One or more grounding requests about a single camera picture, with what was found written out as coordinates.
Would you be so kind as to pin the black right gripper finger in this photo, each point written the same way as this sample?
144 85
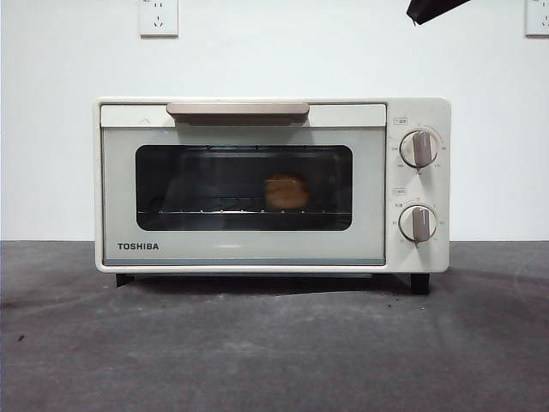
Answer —
433 7

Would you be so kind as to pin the golden bread loaf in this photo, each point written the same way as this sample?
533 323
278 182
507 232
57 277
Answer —
286 193

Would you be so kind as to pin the cream Toshiba toaster oven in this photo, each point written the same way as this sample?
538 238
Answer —
418 111

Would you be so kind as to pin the cream oven knob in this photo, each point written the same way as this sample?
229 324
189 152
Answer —
419 149
418 224

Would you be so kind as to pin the white wall socket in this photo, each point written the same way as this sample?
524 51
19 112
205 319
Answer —
158 19
538 17

